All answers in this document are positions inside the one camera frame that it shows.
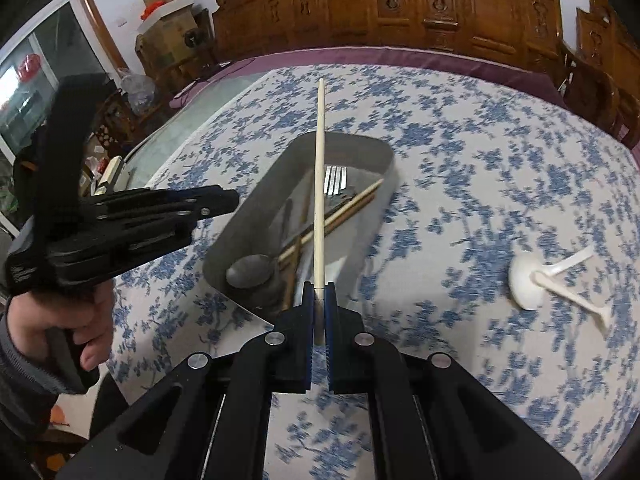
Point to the white plastic fork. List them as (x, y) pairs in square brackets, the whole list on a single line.
[(549, 283)]

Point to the metal fork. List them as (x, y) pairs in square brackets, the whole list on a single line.
[(335, 187)]

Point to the long carved wooden sofa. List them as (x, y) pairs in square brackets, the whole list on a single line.
[(526, 34)]

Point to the large metal spoon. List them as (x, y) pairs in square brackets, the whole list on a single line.
[(253, 271)]

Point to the light bamboo chopstick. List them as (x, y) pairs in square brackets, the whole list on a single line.
[(319, 216), (308, 234)]

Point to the stacked cardboard boxes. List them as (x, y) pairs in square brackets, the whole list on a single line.
[(174, 43)]

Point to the carved wooden armchair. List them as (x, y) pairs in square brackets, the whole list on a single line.
[(603, 74)]

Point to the grey metal rectangular tray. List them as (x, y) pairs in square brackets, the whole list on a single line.
[(290, 176)]

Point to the blue floral tablecloth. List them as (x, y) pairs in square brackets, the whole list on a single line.
[(485, 173)]

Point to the white plastic soup spoon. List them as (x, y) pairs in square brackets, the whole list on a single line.
[(530, 279)]

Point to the wooden block with black band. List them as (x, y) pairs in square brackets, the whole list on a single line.
[(115, 178)]

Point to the glass sliding door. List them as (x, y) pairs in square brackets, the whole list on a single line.
[(48, 41)]

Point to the dark brown wooden chopstick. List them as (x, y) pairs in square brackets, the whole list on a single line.
[(294, 261)]

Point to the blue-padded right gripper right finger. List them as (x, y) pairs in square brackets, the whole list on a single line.
[(429, 417)]

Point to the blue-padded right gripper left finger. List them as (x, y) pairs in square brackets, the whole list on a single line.
[(208, 418)]

